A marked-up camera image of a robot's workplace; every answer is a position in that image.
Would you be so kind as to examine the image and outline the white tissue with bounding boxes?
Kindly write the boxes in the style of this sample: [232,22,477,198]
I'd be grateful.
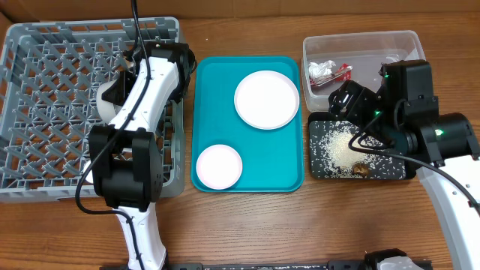
[308,60,336,80]

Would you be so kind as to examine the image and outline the small white plate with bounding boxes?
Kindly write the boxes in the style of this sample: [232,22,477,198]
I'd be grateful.
[196,144,243,190]

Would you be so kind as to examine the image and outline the white paper cup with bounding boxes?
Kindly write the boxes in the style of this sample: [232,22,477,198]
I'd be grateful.
[82,160,93,184]

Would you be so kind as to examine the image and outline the teal plastic tray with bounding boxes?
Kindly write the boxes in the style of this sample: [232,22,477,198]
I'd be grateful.
[190,56,305,193]

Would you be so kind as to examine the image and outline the large white plate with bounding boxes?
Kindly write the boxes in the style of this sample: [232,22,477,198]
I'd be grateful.
[234,70,300,130]

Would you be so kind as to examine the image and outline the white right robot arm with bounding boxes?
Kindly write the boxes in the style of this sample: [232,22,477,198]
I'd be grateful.
[328,59,479,269]

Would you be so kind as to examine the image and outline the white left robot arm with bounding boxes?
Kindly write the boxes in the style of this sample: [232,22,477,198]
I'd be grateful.
[75,1,197,269]

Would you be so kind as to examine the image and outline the clear plastic bin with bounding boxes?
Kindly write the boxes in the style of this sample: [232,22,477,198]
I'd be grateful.
[301,30,426,113]

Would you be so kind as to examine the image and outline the black tray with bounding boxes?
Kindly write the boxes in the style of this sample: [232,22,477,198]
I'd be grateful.
[307,111,418,180]

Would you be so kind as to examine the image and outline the grey bowl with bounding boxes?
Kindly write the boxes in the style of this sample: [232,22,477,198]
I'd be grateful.
[96,81,121,124]

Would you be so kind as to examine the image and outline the red snack wrapper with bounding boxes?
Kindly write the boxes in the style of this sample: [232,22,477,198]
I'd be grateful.
[310,63,353,86]

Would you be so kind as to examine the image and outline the grey dishwasher rack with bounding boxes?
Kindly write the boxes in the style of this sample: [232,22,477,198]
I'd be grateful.
[1,16,184,203]

